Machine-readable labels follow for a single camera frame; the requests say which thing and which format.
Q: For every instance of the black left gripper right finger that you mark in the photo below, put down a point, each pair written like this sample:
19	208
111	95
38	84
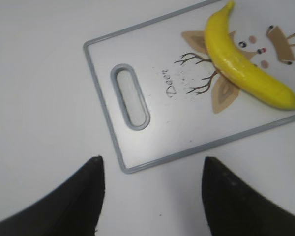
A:
233	208

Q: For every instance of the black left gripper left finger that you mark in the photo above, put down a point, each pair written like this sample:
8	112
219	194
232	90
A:
72	209

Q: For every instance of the yellow plastic banana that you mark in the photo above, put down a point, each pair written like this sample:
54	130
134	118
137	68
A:
227	58

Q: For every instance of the white cutting board grey rim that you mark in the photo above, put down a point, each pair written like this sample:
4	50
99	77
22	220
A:
161	97

